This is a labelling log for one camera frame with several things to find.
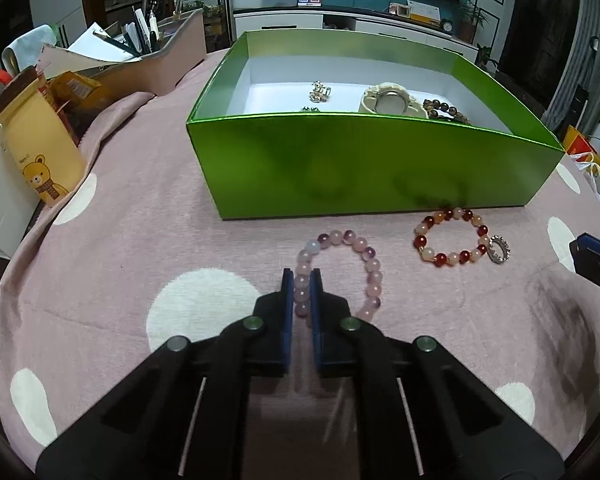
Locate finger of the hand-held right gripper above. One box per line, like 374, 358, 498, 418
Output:
569, 232, 600, 296

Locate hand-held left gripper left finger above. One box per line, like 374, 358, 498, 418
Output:
35, 267, 296, 480

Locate red bead bracelet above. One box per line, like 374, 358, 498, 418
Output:
413, 207, 492, 267

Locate white drawer organizer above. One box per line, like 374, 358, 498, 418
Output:
0, 115, 43, 258

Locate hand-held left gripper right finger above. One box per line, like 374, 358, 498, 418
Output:
310, 267, 566, 480

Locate small potted plant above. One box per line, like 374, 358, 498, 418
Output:
477, 45, 501, 73

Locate tall potted plant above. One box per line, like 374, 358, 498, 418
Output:
457, 0, 488, 43

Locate white papers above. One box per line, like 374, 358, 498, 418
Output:
35, 22, 146, 78

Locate brown wooden bead bracelet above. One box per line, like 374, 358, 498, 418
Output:
421, 99, 473, 125

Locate green cardboard box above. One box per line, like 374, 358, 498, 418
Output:
186, 29, 566, 221

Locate pink desk organizer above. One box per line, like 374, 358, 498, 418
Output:
87, 7, 206, 97

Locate bunch of pens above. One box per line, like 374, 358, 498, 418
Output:
122, 0, 166, 56

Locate cream wrist watch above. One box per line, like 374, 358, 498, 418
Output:
357, 82, 428, 120

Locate gold brooch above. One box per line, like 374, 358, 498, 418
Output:
307, 80, 333, 103

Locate yellow bear bottle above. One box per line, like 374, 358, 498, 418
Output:
0, 67, 86, 208

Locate yellow snack packet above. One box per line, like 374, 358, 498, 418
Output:
47, 71, 111, 111

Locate white yellow flat box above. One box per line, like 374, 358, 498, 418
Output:
407, 0, 441, 23

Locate pink bead bracelet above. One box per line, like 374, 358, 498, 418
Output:
294, 230, 384, 330

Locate silver crown ring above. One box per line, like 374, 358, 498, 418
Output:
487, 234, 512, 264

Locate yellow paper bag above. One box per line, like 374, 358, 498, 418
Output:
562, 127, 596, 156

